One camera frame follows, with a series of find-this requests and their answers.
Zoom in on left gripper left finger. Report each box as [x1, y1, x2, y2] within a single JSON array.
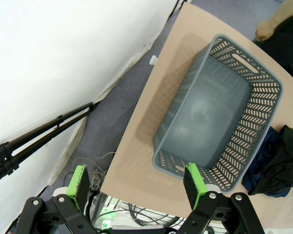
[[14, 165, 96, 234]]

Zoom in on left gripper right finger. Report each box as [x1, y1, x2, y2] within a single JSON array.
[[177, 162, 262, 234]]

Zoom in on black garment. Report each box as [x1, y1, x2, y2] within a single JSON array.
[[247, 124, 293, 196]]

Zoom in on person's right forearm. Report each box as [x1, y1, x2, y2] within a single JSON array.
[[268, 0, 293, 28]]

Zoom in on person's right hand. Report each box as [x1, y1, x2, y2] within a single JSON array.
[[255, 19, 277, 42]]

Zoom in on white box with green light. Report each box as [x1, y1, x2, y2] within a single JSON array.
[[98, 210, 121, 231]]

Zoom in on black tripod legs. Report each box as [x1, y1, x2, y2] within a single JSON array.
[[0, 100, 101, 189]]

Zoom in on navy blue shorts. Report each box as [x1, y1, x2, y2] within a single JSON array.
[[241, 126, 292, 198]]

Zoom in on grey plastic woven basket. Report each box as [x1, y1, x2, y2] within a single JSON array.
[[151, 33, 284, 195]]

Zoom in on white fabric backdrop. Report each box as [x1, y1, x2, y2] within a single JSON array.
[[0, 0, 189, 234]]

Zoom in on person in black t-shirt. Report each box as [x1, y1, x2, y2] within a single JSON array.
[[252, 11, 293, 86]]

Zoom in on grey cable bundle on floor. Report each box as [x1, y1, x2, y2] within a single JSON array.
[[65, 152, 116, 194]]

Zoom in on black cables under table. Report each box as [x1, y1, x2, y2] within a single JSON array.
[[125, 203, 189, 229]]

